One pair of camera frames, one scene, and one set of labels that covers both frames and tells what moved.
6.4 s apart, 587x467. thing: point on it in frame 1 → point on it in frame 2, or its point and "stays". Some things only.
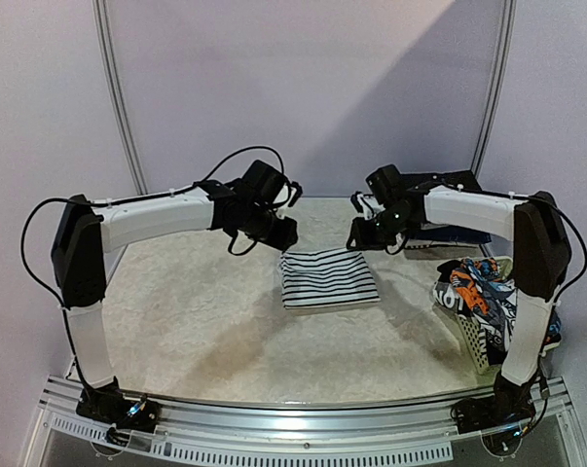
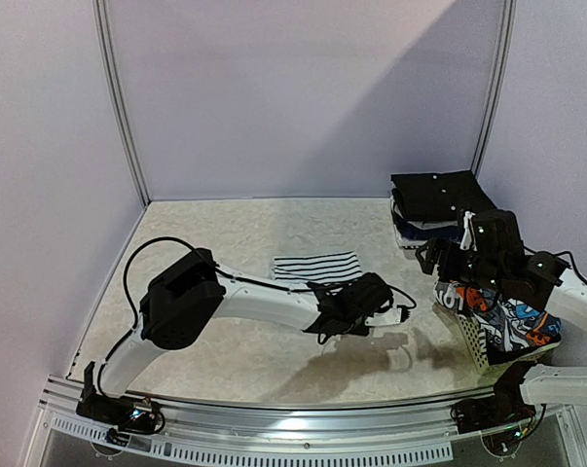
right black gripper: [361, 233] → [449, 256]
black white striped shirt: [326, 278] stays
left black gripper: [283, 241] → [367, 333]
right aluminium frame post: [509, 23] stays
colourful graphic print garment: [485, 291] stays
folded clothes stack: [447, 235] stays
